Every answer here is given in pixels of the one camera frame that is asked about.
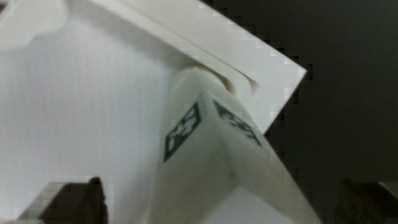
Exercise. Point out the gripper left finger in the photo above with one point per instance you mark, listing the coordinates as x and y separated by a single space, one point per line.
67 204

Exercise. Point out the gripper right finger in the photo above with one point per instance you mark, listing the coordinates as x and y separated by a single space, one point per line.
367 203

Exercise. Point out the white desk leg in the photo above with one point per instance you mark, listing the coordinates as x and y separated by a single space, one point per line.
222 183
30 18

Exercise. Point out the white desk top tray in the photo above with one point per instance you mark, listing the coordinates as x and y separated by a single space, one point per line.
83 92

